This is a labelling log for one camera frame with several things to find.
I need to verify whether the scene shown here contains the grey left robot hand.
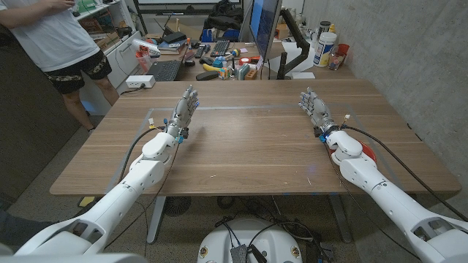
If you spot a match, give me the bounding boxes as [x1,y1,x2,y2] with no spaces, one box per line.
[165,85,201,142]

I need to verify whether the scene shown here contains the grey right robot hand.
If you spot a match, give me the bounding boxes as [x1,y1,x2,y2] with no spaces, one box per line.
[298,86,341,139]

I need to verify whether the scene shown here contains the red bowl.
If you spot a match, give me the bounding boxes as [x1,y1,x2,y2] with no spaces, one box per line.
[328,140,377,164]

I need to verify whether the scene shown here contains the black oval case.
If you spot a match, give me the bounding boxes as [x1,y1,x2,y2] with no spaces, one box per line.
[195,70,219,82]

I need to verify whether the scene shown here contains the black laptop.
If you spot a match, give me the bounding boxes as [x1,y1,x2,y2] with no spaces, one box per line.
[145,43,191,83]

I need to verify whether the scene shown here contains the white power strip box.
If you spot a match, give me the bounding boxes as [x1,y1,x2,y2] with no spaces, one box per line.
[125,75,156,89]

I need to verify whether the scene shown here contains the white wipes canister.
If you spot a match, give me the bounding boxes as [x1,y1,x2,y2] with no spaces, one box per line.
[313,31,338,68]

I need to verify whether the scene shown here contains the black keyboard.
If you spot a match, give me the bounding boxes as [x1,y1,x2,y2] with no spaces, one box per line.
[210,39,231,58]

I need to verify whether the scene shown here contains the white printed package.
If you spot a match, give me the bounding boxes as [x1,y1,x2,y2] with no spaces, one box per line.
[131,38,162,58]

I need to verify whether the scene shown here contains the white shelf unit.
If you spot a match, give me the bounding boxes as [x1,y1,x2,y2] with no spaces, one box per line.
[72,0,144,110]

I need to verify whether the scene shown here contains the blue bag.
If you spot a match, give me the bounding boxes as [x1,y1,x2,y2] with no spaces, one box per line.
[200,28,241,43]

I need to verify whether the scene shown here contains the black round fan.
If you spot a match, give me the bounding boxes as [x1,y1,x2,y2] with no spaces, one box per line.
[163,196,192,218]

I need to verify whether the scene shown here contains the computer monitor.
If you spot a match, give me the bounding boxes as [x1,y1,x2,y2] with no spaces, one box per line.
[248,0,283,61]

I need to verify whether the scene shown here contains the black backpack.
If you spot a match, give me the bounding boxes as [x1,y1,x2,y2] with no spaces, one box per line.
[203,0,245,32]

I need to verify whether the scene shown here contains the grey table leg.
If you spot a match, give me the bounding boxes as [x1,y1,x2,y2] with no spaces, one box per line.
[327,194,354,245]
[146,196,167,245]

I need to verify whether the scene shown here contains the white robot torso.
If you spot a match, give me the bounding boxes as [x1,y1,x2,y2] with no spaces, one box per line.
[197,218,303,263]

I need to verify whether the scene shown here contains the person in white t-shirt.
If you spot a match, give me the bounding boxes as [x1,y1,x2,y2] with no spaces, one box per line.
[0,0,121,132]

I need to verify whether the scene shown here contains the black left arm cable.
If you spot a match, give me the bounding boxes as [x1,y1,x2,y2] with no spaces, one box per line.
[118,126,167,183]

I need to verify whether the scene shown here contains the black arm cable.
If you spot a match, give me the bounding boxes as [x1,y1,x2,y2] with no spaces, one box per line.
[341,125,468,222]
[118,126,167,183]

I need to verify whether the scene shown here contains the whiteboard with black frame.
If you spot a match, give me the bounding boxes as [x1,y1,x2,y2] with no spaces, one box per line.
[132,0,245,16]

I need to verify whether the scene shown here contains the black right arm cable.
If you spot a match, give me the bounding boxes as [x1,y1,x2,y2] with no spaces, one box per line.
[341,125,468,222]

